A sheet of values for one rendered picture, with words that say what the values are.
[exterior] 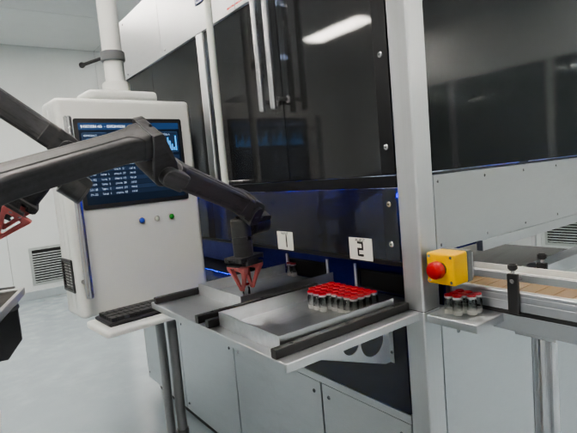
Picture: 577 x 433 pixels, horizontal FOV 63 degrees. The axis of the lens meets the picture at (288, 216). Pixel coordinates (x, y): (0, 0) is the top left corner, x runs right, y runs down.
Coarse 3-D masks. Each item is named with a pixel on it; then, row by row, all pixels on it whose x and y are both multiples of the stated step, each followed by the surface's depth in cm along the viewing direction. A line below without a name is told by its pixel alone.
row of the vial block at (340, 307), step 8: (312, 288) 126; (320, 288) 125; (328, 296) 120; (336, 296) 118; (344, 296) 115; (352, 296) 114; (328, 304) 120; (336, 304) 118; (344, 304) 115; (352, 304) 113; (344, 312) 115
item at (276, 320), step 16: (256, 304) 122; (272, 304) 125; (288, 304) 128; (304, 304) 127; (384, 304) 113; (224, 320) 114; (240, 320) 107; (256, 320) 117; (272, 320) 116; (288, 320) 115; (304, 320) 114; (320, 320) 112; (336, 320) 104; (256, 336) 102; (272, 336) 97; (288, 336) 96; (304, 336) 99
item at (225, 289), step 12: (240, 276) 158; (252, 276) 161; (264, 276) 164; (276, 276) 165; (288, 276) 164; (300, 276) 162; (324, 276) 146; (204, 288) 146; (216, 288) 153; (228, 288) 154; (252, 288) 151; (264, 288) 149; (276, 288) 136; (288, 288) 138; (216, 300) 140; (228, 300) 134; (240, 300) 129
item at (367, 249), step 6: (354, 240) 127; (360, 240) 126; (366, 240) 124; (354, 246) 128; (360, 246) 126; (366, 246) 124; (354, 252) 128; (360, 252) 126; (366, 252) 124; (372, 252) 123; (354, 258) 128; (360, 258) 126; (366, 258) 125; (372, 258) 123
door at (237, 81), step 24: (216, 24) 172; (240, 24) 160; (216, 48) 174; (240, 48) 162; (264, 48) 151; (240, 72) 164; (264, 72) 152; (240, 96) 166; (264, 96) 154; (240, 120) 167; (264, 120) 156; (216, 144) 184; (240, 144) 170; (264, 144) 157; (240, 168) 172; (264, 168) 159; (288, 168) 149
